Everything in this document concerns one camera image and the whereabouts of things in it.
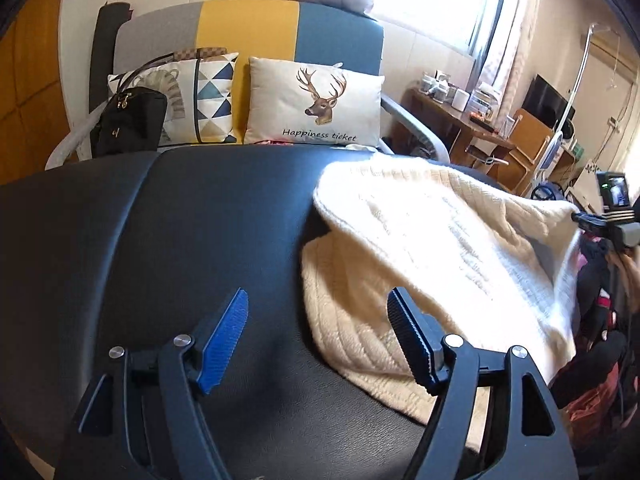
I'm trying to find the red patterned cloth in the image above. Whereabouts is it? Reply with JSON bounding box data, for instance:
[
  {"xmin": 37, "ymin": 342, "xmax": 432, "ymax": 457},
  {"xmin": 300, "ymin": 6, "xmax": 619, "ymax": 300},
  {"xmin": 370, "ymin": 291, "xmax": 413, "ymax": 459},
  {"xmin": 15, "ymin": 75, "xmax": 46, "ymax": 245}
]
[{"xmin": 255, "ymin": 140, "xmax": 295, "ymax": 145}]

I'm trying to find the black rolled mat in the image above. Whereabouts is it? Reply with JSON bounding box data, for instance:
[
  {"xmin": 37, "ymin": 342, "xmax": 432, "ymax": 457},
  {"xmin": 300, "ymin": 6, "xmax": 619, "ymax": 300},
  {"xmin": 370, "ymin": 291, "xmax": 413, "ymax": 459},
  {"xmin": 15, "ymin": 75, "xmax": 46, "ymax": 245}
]
[{"xmin": 88, "ymin": 2, "xmax": 132, "ymax": 112}]

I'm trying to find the grey yellow blue sofa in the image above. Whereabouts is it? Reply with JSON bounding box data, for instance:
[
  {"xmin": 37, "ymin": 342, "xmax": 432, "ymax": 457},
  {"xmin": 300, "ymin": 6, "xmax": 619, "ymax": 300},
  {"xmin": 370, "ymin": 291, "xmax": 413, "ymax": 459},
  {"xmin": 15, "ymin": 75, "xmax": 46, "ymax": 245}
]
[{"xmin": 44, "ymin": 0, "xmax": 452, "ymax": 172}]

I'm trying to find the black handbag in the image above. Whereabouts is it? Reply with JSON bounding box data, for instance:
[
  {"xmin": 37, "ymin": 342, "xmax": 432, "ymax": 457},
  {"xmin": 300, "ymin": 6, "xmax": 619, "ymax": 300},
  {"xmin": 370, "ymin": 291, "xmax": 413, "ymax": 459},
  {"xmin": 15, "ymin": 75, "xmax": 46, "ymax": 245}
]
[{"xmin": 90, "ymin": 49, "xmax": 201, "ymax": 158}]

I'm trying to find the wooden side table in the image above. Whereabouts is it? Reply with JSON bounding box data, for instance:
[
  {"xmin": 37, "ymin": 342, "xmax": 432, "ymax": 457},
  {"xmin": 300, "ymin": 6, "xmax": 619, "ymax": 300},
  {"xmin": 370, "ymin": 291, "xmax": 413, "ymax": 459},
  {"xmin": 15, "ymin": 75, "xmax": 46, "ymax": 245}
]
[{"xmin": 400, "ymin": 84, "xmax": 515, "ymax": 172}]

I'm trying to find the geometric triangle pattern cushion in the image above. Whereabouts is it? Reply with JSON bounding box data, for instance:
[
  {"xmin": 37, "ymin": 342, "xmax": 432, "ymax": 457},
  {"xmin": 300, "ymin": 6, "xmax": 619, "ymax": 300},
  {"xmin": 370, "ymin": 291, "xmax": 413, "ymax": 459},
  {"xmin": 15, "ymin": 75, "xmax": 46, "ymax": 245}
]
[{"xmin": 107, "ymin": 50, "xmax": 239, "ymax": 148}]

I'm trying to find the black monitor screen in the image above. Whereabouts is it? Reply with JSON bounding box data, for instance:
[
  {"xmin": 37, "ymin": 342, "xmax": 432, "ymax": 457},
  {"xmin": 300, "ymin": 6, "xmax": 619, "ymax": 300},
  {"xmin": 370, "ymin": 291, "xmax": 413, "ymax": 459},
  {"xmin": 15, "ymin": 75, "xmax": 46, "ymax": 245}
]
[{"xmin": 522, "ymin": 75, "xmax": 567, "ymax": 130}]

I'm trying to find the deer print cushion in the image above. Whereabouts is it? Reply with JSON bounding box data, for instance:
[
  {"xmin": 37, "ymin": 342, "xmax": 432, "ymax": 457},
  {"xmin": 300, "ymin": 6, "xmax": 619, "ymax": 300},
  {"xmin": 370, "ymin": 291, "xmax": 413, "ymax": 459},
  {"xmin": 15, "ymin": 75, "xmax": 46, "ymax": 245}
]
[{"xmin": 244, "ymin": 56, "xmax": 385, "ymax": 148}]

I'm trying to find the cream knitted sweater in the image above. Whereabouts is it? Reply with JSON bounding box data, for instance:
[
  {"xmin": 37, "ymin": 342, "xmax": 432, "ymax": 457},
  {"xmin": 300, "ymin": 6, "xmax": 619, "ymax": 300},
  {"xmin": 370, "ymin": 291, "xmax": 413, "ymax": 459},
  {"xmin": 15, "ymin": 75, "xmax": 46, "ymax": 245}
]
[{"xmin": 302, "ymin": 154, "xmax": 579, "ymax": 422}]

